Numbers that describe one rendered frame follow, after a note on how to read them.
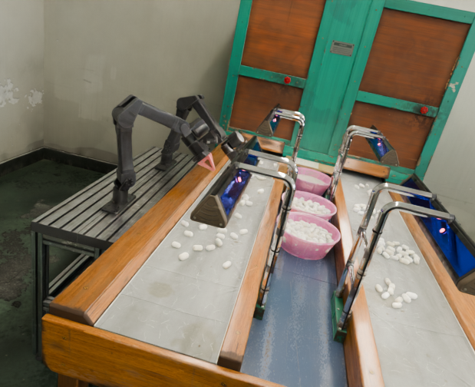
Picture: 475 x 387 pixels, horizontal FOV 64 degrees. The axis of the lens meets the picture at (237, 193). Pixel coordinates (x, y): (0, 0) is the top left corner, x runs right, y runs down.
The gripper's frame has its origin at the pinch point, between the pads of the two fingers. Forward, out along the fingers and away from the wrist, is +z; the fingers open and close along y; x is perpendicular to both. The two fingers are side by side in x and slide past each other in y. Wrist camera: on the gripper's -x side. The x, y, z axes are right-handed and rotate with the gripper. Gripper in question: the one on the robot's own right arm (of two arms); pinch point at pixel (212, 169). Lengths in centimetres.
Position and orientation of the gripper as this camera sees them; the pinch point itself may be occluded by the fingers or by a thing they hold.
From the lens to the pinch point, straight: 171.4
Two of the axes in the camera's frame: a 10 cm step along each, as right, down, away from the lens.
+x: -7.7, 5.4, 3.5
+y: 1.9, -3.4, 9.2
